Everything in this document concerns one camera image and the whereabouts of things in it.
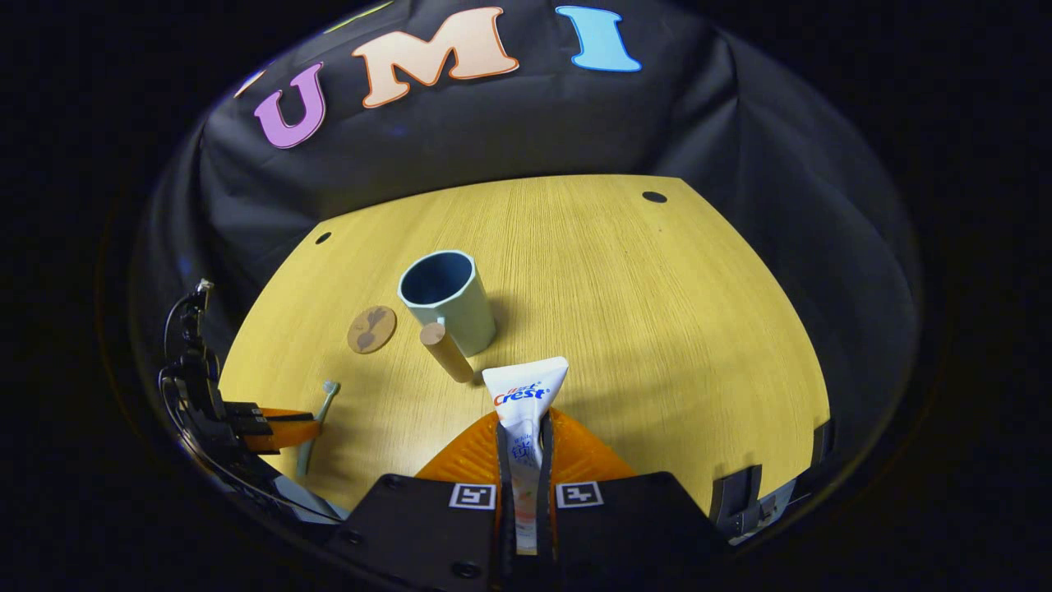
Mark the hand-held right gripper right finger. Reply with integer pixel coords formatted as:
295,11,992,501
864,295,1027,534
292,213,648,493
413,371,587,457
538,407,732,592

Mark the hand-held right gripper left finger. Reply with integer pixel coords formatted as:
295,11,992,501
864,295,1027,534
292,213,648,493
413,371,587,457
325,409,514,592

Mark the pale green toothbrush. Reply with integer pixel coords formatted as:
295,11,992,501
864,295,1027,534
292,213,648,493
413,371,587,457
296,380,341,478

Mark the round brown coaster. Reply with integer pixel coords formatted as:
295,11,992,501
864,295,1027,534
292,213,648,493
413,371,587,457
347,305,398,354

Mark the white toothpaste tube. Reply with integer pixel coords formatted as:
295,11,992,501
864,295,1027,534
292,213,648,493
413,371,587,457
482,356,570,556

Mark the pale green cup wooden handle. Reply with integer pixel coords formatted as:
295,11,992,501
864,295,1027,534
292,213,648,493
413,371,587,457
398,250,497,385

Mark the black backdrop cloth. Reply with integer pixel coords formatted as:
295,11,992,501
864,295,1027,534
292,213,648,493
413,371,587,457
131,0,921,494

